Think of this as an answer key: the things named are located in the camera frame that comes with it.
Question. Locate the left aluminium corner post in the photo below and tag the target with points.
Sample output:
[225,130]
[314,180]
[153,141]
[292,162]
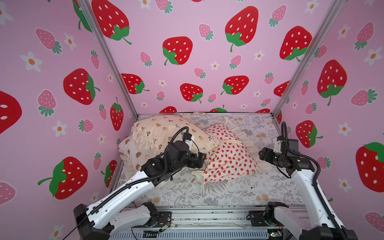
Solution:
[87,17]

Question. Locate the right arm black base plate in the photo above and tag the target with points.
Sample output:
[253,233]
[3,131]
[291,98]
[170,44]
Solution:
[259,219]

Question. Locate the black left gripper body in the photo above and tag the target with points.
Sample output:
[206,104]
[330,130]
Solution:
[186,161]

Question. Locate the right aluminium corner post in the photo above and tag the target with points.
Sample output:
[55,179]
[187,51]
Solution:
[319,36]

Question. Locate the white pillow brown bear print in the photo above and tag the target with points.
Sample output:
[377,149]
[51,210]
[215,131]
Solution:
[132,156]

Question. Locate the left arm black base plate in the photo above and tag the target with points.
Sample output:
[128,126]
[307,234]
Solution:
[162,221]

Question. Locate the strawberry print ruffled pillow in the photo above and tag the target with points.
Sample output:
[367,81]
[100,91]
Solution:
[234,156]

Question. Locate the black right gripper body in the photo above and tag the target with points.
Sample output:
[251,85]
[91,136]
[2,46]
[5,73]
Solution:
[265,154]

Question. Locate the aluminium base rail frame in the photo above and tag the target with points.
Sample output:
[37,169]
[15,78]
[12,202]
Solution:
[213,217]

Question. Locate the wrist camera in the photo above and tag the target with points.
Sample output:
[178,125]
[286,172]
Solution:
[278,146]
[188,139]

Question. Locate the aluminium corner post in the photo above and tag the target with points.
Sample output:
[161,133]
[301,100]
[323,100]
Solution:
[87,17]
[319,36]

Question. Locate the cream bear print pillow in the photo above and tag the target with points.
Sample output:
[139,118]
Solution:
[156,132]

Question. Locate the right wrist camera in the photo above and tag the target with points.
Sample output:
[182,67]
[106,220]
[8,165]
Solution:
[278,146]

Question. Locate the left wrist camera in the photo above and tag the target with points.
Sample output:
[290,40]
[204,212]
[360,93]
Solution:
[188,139]

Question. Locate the fern print table mat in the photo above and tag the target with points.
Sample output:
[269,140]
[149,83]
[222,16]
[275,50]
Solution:
[264,185]

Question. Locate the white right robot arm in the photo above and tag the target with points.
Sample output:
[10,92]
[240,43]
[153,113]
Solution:
[304,171]

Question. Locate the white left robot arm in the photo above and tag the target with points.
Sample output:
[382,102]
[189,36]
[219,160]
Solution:
[106,217]

